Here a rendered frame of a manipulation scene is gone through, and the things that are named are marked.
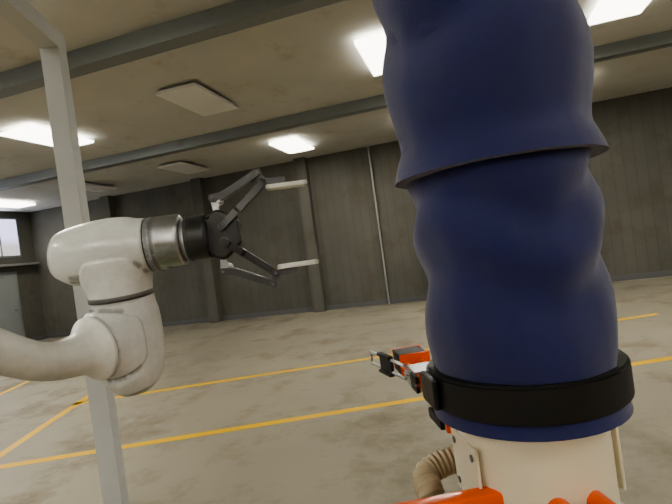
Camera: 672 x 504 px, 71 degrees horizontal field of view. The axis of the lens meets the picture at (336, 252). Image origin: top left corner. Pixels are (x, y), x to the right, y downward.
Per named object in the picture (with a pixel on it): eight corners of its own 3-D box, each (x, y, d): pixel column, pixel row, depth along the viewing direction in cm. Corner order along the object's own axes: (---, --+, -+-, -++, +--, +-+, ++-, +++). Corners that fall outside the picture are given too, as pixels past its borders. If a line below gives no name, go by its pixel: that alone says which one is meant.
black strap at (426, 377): (690, 404, 46) (684, 363, 46) (465, 445, 44) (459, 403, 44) (559, 356, 69) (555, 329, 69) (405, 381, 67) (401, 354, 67)
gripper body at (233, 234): (186, 216, 82) (239, 209, 83) (194, 264, 82) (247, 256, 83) (176, 212, 75) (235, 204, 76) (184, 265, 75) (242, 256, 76)
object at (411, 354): (432, 371, 112) (429, 350, 112) (402, 376, 112) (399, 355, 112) (422, 363, 121) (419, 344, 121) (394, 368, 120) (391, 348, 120)
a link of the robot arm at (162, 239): (162, 270, 83) (196, 265, 83) (146, 272, 74) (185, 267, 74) (154, 219, 83) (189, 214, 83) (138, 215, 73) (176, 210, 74)
